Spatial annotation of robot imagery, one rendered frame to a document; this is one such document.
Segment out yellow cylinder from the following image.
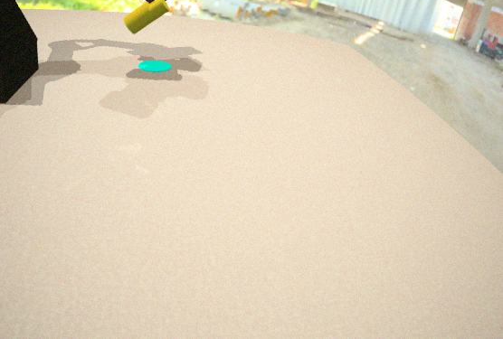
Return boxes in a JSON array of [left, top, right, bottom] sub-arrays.
[[123, 0, 170, 34]]

